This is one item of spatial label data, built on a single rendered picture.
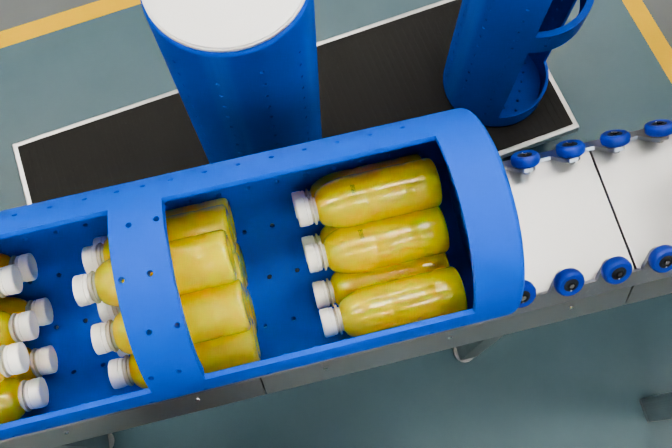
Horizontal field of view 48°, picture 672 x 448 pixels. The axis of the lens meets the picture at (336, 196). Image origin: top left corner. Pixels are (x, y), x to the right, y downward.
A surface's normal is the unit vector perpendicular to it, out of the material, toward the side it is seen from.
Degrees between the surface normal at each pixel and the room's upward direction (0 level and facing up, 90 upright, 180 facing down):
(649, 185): 0
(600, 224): 0
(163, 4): 0
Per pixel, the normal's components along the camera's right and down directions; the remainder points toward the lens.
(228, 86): -0.03, 0.95
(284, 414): 0.00, -0.33
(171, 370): 0.18, 0.63
